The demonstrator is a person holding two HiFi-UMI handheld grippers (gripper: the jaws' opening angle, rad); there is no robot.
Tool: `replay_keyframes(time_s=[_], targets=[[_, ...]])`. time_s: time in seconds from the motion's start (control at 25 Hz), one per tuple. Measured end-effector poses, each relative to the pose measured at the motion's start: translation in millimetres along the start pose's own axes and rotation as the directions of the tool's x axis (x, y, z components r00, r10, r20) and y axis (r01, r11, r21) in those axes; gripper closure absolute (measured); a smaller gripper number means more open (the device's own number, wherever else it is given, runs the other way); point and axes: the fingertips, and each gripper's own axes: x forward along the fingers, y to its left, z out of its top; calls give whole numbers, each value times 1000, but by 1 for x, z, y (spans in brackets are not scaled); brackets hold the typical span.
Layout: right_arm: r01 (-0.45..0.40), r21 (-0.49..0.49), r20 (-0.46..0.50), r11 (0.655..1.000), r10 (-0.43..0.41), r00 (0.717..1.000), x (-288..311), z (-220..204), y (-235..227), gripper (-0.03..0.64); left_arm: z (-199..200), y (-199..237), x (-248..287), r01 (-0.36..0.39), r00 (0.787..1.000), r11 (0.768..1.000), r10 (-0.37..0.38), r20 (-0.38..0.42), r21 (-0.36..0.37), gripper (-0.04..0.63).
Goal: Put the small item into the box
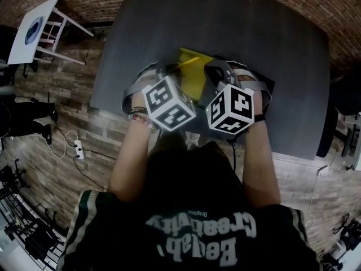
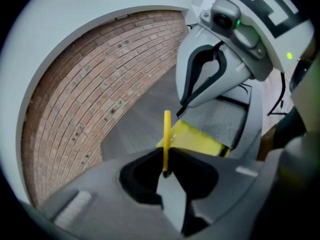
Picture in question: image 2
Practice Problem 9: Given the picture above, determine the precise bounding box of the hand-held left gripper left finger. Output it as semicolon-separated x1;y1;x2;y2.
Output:
38;147;182;240

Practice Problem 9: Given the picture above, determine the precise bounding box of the grey gripper camera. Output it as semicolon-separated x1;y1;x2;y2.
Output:
210;0;242;33

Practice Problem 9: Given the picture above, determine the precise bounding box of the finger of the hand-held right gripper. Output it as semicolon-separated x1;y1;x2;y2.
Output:
175;23;222;110

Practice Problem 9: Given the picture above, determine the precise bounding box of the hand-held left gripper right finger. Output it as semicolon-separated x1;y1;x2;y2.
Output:
169;146;277;240

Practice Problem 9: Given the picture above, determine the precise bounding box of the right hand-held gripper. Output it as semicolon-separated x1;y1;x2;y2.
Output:
181;0;316;109

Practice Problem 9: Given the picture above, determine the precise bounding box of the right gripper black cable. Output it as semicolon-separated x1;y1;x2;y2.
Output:
266;71;288;117

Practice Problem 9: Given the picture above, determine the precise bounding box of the yellow pencil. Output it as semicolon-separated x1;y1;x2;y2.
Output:
162;109;173;180

